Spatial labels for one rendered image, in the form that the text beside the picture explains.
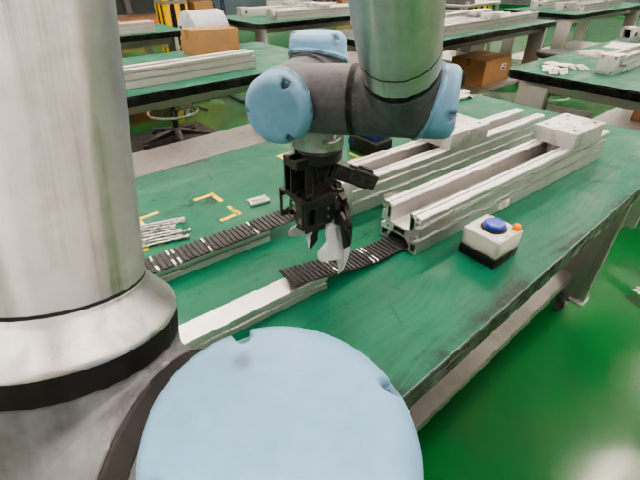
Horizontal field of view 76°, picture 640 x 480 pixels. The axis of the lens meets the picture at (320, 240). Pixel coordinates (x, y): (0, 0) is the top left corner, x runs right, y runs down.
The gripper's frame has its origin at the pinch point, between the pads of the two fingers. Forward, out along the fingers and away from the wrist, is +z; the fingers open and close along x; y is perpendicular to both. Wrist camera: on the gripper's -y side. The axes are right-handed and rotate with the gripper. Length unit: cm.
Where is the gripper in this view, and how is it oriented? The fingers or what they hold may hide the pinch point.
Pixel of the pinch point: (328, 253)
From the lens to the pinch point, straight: 72.4
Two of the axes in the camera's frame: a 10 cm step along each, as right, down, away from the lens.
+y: -7.9, 3.4, -5.0
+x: 6.1, 4.5, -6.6
